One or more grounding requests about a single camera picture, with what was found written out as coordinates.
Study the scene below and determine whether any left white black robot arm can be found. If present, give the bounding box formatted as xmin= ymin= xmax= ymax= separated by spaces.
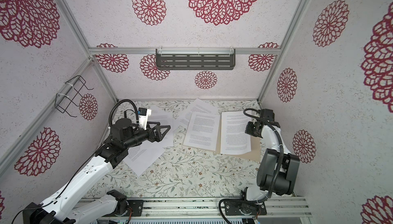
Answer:
xmin=19 ymin=99 xmax=171 ymax=224

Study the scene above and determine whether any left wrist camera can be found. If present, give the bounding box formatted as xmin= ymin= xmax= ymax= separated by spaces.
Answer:
xmin=113 ymin=107 xmax=152 ymax=139

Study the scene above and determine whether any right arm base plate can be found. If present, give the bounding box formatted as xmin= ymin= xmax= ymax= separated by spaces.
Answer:
xmin=223 ymin=200 xmax=267 ymax=216

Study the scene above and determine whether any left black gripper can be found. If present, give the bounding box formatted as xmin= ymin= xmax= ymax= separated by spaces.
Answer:
xmin=124 ymin=122 xmax=171 ymax=149

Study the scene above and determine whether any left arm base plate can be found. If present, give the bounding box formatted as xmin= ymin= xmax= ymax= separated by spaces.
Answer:
xmin=123 ymin=199 xmax=144 ymax=217

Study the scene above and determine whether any dark grey wall shelf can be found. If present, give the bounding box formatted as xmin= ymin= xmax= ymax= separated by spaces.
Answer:
xmin=156 ymin=49 xmax=236 ymax=70

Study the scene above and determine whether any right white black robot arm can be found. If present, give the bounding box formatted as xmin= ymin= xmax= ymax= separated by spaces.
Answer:
xmin=218 ymin=108 xmax=300 ymax=224

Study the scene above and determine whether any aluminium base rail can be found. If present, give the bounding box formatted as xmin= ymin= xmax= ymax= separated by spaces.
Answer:
xmin=91 ymin=197 xmax=314 ymax=224

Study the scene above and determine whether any brown cardboard folder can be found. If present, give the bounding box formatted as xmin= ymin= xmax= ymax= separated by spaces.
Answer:
xmin=216 ymin=111 xmax=261 ymax=162

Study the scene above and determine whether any black wire wall rack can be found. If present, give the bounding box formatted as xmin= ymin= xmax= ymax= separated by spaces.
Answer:
xmin=54 ymin=75 xmax=93 ymax=118

